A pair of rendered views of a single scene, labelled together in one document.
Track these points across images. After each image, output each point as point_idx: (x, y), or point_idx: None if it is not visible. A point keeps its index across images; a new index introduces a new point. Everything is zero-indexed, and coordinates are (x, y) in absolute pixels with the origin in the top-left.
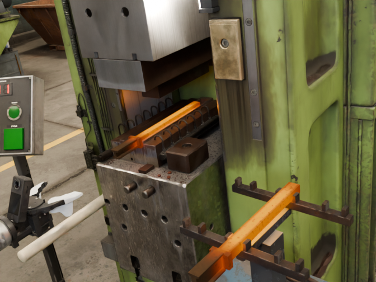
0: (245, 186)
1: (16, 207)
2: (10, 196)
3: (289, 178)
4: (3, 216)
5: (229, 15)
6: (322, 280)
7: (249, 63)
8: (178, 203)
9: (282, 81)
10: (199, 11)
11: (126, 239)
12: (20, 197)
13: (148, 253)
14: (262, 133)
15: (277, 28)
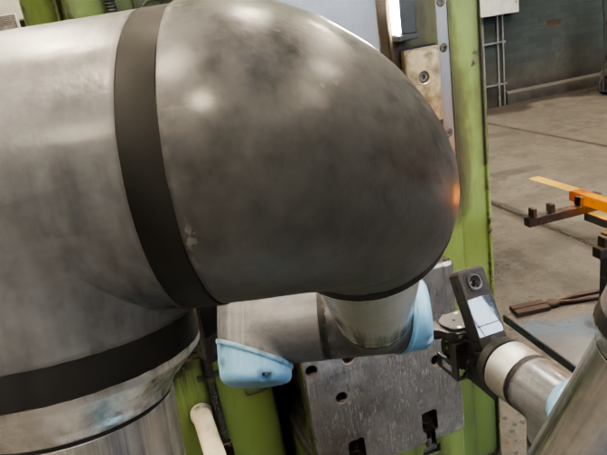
0: (540, 214)
1: (492, 318)
2: (471, 308)
3: (485, 225)
4: (498, 338)
5: (422, 42)
6: (598, 287)
7: (444, 97)
8: (442, 294)
9: (477, 110)
10: (401, 38)
11: (344, 417)
12: (492, 297)
13: (384, 413)
14: (459, 181)
15: (471, 51)
